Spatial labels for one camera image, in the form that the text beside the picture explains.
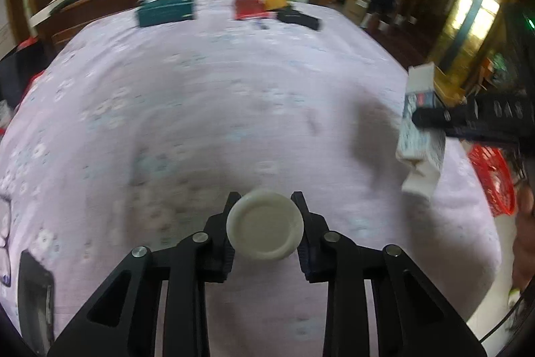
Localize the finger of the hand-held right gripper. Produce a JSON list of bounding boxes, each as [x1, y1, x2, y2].
[[412, 89, 535, 144]]

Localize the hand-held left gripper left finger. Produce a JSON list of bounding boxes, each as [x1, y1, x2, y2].
[[48, 192, 241, 357]]

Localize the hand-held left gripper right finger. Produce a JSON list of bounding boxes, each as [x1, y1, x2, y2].
[[290, 191, 488, 357]]

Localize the blue and white box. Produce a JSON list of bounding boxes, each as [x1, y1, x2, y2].
[[396, 63, 447, 199]]

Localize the white round lid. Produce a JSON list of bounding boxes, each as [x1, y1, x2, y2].
[[226, 190, 304, 261]]

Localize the red plastic wastebasket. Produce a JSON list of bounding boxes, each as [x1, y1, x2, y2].
[[467, 144, 518, 217]]

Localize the golden pillar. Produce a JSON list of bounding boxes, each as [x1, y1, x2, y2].
[[426, 0, 519, 98]]

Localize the labelled cardboard box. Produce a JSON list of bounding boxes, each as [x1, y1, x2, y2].
[[345, 0, 370, 23]]

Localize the black case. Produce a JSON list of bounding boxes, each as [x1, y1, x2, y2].
[[277, 7, 322, 32]]

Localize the black smartphone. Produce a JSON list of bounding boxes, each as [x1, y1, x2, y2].
[[17, 250, 56, 355]]

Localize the red booklet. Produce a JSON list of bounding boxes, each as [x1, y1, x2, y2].
[[234, 0, 272, 22]]

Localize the eyeglasses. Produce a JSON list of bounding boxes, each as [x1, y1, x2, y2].
[[0, 194, 13, 286]]

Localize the dark green tissue box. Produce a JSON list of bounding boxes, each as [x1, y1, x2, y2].
[[136, 0, 199, 28]]

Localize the black chair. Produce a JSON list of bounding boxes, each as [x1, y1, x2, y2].
[[0, 43, 46, 111]]

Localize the white flat box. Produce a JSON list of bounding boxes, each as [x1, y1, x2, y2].
[[29, 3, 59, 24]]

